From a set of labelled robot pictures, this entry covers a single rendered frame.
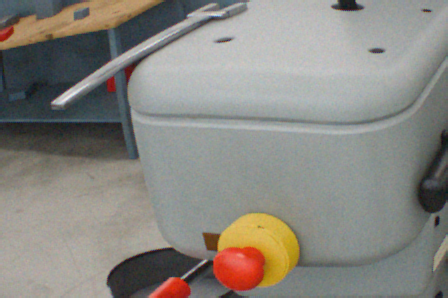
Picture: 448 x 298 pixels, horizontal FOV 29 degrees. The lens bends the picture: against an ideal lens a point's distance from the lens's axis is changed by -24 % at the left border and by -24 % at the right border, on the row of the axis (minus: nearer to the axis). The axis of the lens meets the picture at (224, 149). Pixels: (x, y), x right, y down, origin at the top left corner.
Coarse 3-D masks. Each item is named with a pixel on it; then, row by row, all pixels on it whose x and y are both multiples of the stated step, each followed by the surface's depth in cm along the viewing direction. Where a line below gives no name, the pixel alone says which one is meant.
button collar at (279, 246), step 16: (240, 224) 75; (256, 224) 75; (272, 224) 75; (224, 240) 77; (240, 240) 76; (256, 240) 75; (272, 240) 74; (288, 240) 75; (272, 256) 75; (288, 256) 74; (272, 272) 76; (288, 272) 76
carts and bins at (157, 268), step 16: (144, 256) 336; (160, 256) 338; (176, 256) 339; (112, 272) 326; (128, 272) 333; (144, 272) 337; (160, 272) 340; (176, 272) 341; (112, 288) 320; (128, 288) 332; (144, 288) 336; (192, 288) 332; (208, 288) 331; (224, 288) 329
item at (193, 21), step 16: (192, 16) 90; (208, 16) 89; (224, 16) 89; (160, 32) 86; (176, 32) 85; (144, 48) 83; (112, 64) 80; (128, 64) 81; (96, 80) 78; (64, 96) 76; (80, 96) 76
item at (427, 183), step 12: (444, 132) 78; (444, 144) 76; (444, 156) 73; (432, 168) 72; (444, 168) 71; (432, 180) 70; (444, 180) 70; (420, 192) 71; (432, 192) 70; (444, 192) 70; (420, 204) 71; (432, 204) 71; (444, 204) 70
